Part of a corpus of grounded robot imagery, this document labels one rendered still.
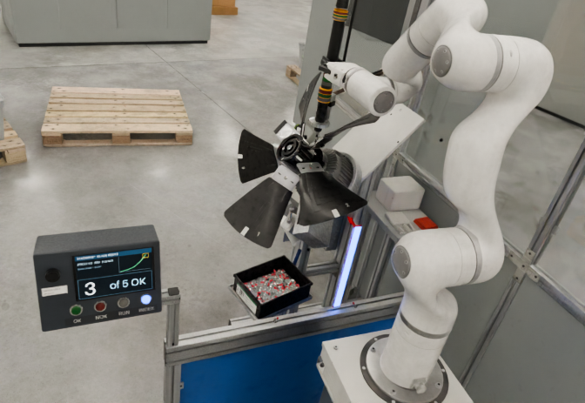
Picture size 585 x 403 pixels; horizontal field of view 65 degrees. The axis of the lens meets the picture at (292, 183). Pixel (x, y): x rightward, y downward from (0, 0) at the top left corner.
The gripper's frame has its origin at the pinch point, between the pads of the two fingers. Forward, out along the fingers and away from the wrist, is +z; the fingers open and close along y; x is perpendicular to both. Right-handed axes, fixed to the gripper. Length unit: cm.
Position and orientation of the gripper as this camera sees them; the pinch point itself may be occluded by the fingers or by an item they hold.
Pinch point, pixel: (331, 63)
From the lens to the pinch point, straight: 149.2
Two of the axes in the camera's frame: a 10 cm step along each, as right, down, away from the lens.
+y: 9.2, -0.7, 3.9
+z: -3.7, -5.2, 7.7
